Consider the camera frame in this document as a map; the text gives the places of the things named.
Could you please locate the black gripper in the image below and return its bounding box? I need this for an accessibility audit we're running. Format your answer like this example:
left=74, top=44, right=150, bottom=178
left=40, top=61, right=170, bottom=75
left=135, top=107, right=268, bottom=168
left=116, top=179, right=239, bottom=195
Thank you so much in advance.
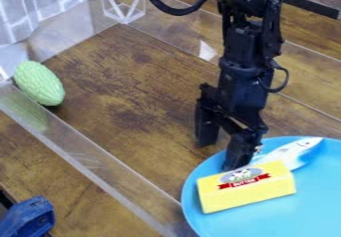
left=194, top=59, right=273, bottom=171

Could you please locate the blue oval tray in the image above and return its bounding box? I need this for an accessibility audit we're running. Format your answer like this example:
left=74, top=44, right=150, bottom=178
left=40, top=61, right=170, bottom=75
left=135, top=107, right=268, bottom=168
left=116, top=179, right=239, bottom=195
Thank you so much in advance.
left=181, top=137, right=341, bottom=237

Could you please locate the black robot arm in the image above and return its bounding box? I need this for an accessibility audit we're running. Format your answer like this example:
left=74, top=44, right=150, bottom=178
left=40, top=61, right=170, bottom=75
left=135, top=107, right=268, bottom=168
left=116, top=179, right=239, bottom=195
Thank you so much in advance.
left=194, top=0, right=284, bottom=171

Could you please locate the white toy fish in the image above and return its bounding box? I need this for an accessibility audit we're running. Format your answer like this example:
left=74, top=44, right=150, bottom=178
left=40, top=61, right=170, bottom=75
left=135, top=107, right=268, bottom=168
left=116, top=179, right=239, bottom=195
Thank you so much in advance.
left=251, top=137, right=324, bottom=170

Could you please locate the yellow butter block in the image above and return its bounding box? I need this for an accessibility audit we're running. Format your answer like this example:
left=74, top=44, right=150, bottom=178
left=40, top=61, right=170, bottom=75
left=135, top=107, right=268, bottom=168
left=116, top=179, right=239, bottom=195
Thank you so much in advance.
left=197, top=160, right=296, bottom=213

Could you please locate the clear acrylic back barrier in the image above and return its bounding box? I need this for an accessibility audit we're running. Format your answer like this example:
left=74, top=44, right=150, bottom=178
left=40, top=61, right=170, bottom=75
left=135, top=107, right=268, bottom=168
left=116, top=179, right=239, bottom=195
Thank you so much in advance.
left=132, top=0, right=341, bottom=121

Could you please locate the clear acrylic barrier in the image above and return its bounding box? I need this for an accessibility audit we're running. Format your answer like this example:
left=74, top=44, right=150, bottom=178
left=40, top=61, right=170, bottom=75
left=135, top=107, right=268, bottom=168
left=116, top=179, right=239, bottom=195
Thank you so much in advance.
left=0, top=81, right=197, bottom=237
left=132, top=0, right=341, bottom=121

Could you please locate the clear acrylic front barrier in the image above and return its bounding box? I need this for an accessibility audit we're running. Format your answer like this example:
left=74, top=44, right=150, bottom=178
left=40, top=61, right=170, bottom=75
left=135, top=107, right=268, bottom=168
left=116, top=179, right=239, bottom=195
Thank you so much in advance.
left=0, top=81, right=197, bottom=237

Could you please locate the green bitter gourd toy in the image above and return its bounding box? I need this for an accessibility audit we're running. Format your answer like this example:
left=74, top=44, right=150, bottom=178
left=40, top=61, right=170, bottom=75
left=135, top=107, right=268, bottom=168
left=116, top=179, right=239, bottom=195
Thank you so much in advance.
left=13, top=61, right=66, bottom=106

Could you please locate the blue clamp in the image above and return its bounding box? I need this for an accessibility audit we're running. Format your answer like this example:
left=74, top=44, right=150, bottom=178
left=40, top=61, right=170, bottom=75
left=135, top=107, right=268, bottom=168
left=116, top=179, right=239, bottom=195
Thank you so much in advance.
left=0, top=196, right=56, bottom=237

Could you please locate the white patterned curtain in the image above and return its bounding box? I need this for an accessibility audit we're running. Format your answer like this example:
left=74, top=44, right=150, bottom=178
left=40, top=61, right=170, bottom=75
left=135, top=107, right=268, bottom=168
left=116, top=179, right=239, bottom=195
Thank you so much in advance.
left=0, top=0, right=87, bottom=48

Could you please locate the clear acrylic corner bracket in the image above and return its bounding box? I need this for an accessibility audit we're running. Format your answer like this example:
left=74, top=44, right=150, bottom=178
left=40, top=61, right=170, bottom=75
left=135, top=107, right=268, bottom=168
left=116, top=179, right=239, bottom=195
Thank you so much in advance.
left=102, top=0, right=146, bottom=24

